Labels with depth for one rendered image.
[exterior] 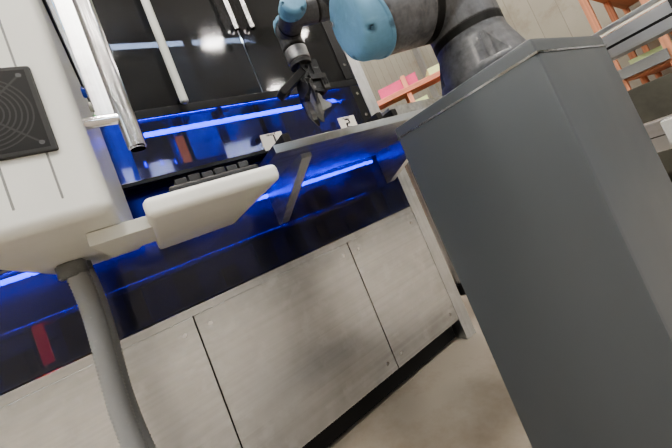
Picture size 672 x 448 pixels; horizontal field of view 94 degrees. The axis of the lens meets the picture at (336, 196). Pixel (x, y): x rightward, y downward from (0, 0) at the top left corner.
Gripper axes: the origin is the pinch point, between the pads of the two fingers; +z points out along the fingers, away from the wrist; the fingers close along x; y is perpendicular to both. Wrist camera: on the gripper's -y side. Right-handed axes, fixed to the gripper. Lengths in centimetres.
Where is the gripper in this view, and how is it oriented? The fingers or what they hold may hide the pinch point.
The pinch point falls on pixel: (317, 120)
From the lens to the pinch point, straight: 102.7
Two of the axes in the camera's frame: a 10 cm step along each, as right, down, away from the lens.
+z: 3.8, 9.2, -0.5
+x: -4.5, 2.3, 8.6
